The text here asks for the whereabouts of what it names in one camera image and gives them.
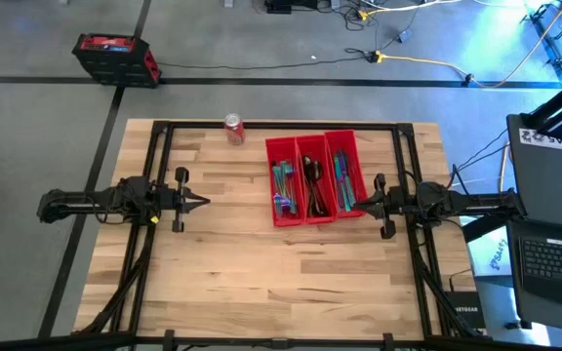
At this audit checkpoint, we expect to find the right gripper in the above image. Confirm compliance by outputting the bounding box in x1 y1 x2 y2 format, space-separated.
353 173 417 241

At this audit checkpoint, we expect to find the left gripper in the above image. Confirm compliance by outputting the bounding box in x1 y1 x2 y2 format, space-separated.
156 166 212 234

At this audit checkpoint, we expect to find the rainbow iridescent knife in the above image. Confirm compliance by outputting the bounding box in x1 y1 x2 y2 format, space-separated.
335 160 351 214

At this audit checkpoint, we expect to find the silver spoon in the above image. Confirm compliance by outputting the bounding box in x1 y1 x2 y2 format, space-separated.
311 160 326 215

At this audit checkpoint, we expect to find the red plastic bin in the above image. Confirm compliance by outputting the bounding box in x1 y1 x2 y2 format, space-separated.
264 136 307 229
294 134 338 226
323 129 369 220

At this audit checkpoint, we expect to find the red soda can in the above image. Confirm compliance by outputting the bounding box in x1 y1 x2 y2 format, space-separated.
222 113 247 146

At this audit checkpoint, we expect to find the white printed box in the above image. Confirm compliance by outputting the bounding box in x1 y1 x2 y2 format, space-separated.
465 227 512 280

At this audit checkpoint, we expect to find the red and black toolbox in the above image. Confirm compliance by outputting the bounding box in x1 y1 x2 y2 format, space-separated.
70 32 162 89

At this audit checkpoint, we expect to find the grey closed laptop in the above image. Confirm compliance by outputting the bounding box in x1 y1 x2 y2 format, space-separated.
506 112 562 231

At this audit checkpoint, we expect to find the open laptop with keyboard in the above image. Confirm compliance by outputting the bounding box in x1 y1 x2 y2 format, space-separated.
504 216 562 336

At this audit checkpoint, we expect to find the black floor device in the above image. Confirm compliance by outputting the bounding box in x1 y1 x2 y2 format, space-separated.
263 0 319 15

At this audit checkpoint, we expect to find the black table frame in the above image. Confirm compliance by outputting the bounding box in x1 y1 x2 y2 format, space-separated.
73 120 490 351

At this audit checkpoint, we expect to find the black network switch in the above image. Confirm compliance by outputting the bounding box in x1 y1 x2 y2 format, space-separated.
444 291 487 331

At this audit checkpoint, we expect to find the thin black floor cable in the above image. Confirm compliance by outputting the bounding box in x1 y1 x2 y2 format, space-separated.
156 55 375 71

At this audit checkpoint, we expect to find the yellow extension cord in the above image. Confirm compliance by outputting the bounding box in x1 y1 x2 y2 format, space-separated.
357 0 562 90

